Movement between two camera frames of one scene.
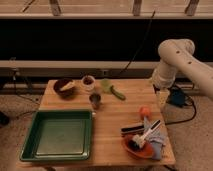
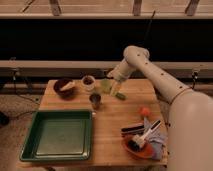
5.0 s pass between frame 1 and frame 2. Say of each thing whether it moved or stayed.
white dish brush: stayed
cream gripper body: moved
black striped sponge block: stayed
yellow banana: stayed
